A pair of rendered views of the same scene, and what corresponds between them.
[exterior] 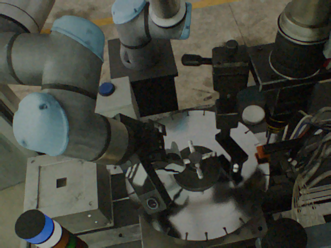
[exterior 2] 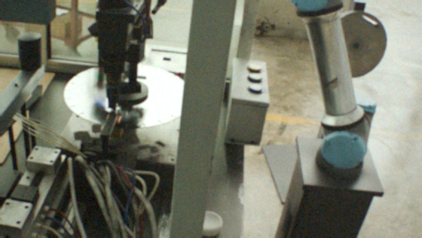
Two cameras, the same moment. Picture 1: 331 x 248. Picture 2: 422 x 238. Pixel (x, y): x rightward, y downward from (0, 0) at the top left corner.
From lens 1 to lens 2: 124 cm
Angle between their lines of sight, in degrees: 65
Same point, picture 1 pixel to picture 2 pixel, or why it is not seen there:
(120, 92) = (248, 95)
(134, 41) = not seen: hidden behind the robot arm
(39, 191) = (166, 51)
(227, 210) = (80, 95)
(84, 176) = (165, 65)
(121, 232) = not seen: hidden behind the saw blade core
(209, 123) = (169, 109)
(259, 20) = not seen: outside the picture
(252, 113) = (208, 219)
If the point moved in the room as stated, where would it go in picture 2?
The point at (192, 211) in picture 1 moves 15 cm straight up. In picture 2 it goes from (93, 82) to (93, 29)
